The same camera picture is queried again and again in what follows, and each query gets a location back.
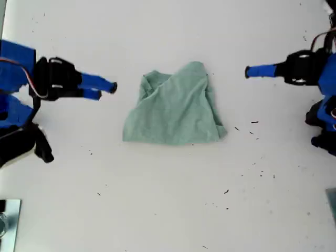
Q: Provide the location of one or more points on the green t-shirt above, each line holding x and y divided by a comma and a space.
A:
178, 113

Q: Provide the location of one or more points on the large steel plate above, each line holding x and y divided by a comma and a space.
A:
11, 225

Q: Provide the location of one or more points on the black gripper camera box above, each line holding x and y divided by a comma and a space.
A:
43, 144

